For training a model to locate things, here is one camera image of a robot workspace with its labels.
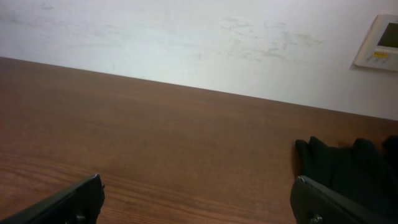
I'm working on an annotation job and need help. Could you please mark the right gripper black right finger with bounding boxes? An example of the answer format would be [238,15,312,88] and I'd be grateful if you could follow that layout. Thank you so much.
[290,175,392,224]

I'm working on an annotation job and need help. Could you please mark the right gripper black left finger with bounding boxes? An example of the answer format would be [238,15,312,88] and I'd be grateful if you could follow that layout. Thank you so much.
[1,174,105,224]

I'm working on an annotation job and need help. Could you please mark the black shorts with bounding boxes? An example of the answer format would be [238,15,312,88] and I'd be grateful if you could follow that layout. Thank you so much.
[295,136,397,222]

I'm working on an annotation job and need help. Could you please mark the beige wall control panel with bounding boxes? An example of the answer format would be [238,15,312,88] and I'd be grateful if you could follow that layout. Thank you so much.
[354,14,397,72]

